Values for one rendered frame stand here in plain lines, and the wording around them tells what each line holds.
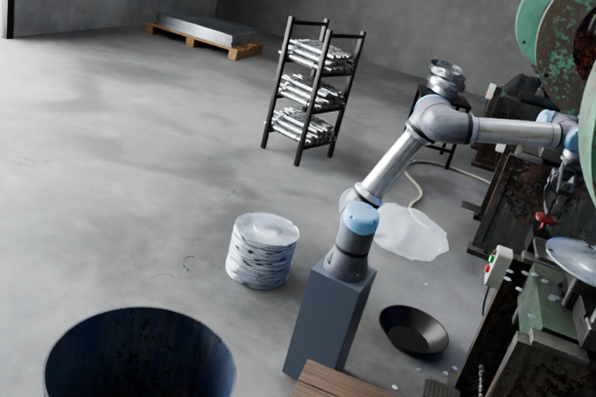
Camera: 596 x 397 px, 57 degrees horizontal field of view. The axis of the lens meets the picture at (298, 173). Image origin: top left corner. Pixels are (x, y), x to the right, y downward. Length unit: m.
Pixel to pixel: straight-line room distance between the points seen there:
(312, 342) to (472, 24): 6.69
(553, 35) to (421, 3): 5.42
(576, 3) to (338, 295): 1.79
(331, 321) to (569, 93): 1.69
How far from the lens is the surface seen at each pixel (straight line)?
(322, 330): 1.95
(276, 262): 2.41
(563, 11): 2.93
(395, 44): 8.33
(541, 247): 1.76
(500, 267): 2.01
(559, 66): 2.95
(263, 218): 2.55
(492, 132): 1.74
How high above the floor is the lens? 1.42
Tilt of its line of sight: 23 degrees down
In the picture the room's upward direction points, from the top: 14 degrees clockwise
